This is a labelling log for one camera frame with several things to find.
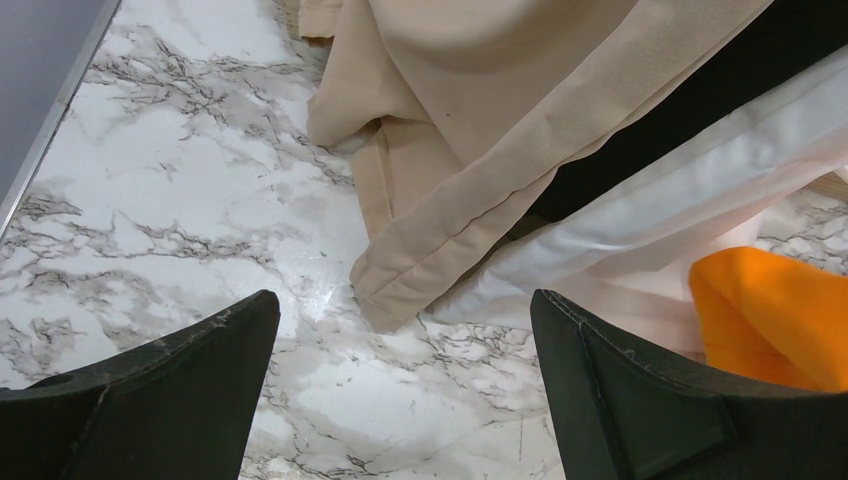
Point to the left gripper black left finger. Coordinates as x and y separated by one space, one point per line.
178 407

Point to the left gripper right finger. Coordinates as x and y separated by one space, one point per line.
623 407

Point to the white shorts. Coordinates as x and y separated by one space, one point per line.
626 256

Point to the orange shorts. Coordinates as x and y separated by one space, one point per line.
772 318

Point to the beige shorts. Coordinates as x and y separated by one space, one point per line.
475 105

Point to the black shorts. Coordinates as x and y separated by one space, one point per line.
788 37

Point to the wooden clothes rack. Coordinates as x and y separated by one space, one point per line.
832 185

